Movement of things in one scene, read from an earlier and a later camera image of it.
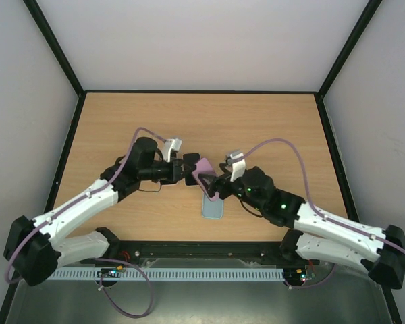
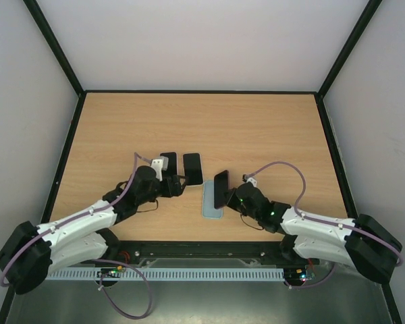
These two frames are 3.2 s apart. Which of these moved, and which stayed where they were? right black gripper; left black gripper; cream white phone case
Moved: right black gripper; left black gripper
Stayed: cream white phone case
